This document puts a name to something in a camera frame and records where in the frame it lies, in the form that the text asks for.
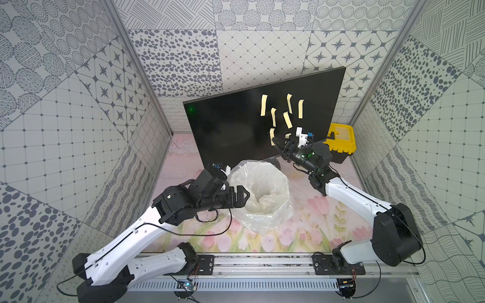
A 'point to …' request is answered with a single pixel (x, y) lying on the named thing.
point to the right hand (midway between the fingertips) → (271, 142)
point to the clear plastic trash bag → (269, 204)
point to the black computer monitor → (240, 124)
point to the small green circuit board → (189, 285)
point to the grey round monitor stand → (273, 161)
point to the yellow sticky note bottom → (287, 136)
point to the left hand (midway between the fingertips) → (240, 190)
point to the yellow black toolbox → (344, 144)
